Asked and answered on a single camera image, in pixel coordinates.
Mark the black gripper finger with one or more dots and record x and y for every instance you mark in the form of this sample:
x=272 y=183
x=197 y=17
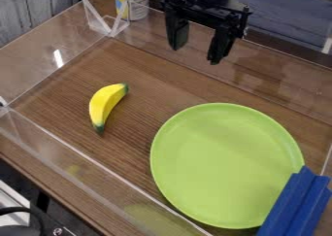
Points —
x=176 y=29
x=221 y=44

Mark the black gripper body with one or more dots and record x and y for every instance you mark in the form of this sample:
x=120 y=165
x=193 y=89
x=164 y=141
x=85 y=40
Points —
x=225 y=10

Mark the green plastic plate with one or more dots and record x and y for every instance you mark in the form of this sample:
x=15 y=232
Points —
x=221 y=159

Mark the blue block object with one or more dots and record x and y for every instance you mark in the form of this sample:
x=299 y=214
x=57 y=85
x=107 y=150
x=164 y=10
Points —
x=299 y=207

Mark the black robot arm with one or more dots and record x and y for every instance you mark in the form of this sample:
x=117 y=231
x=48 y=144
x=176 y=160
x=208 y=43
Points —
x=192 y=18

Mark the white labelled can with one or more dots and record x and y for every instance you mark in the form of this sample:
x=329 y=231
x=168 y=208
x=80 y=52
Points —
x=132 y=9

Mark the yellow toy banana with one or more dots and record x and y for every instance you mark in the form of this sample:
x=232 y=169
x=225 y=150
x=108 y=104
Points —
x=103 y=102

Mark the clear acrylic enclosure wall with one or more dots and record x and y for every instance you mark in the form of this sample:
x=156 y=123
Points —
x=97 y=173

